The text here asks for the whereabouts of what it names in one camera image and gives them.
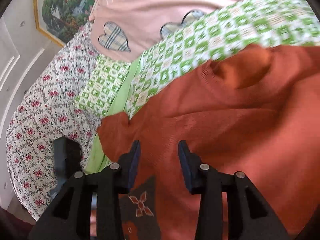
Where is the green white patterned quilt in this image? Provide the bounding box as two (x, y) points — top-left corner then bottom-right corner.
(75, 0), (319, 118)

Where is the rust orange knit sweater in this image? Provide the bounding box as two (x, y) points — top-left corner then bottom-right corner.
(100, 44), (319, 239)

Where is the lime green bed sheet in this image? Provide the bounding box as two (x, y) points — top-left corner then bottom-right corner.
(85, 57), (140, 174)

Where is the framed landscape painting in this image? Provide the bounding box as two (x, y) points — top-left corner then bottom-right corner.
(33, 0), (95, 46)

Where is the pink heart patterned pillow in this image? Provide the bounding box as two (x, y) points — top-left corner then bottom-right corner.
(89, 0), (243, 62)

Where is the floral rose patterned pillow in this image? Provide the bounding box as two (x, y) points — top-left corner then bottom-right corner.
(5, 23), (100, 219)

